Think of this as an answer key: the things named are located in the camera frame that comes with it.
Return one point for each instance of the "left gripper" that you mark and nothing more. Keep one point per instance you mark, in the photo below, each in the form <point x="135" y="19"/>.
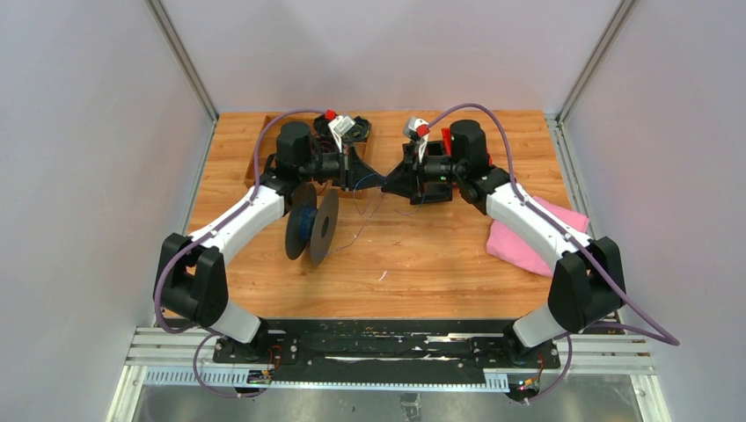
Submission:
<point x="351" y="168"/>

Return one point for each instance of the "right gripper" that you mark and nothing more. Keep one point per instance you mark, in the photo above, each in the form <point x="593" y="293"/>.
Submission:
<point x="407" y="179"/>

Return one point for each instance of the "grey filament spool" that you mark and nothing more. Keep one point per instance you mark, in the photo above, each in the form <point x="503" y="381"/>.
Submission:
<point x="311" y="224"/>

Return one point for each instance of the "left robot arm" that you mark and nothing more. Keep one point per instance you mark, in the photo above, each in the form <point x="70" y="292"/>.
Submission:
<point x="300" y="182"/>

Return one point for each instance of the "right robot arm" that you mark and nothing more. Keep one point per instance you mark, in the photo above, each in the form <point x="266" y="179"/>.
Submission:
<point x="587" y="279"/>

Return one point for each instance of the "black plastic bin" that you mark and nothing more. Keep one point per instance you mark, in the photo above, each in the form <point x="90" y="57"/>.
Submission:
<point x="433" y="149"/>

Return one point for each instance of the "rolled green tie top right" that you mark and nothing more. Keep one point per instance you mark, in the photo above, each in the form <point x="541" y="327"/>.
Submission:
<point x="360" y="130"/>

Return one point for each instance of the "rolled dark tie top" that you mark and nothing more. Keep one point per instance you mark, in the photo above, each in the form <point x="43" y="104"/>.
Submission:
<point x="322" y="129"/>

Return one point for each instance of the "red plastic bin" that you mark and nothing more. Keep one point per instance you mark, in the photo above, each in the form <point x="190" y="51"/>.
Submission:
<point x="446" y="140"/>

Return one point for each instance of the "pink cloth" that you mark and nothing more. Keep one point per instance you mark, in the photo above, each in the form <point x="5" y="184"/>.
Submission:
<point x="505" y="244"/>

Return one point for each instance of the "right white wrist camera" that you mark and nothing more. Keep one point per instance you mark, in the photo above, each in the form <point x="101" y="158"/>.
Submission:
<point x="417" y="130"/>

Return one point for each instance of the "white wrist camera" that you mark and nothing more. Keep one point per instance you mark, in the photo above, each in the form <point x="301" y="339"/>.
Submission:
<point x="417" y="130"/>
<point x="339" y="125"/>

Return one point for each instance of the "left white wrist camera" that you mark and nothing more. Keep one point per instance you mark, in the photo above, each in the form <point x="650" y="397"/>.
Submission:
<point x="339" y="125"/>

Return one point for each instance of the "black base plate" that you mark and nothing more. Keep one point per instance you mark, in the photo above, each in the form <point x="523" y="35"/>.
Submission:
<point x="442" y="353"/>

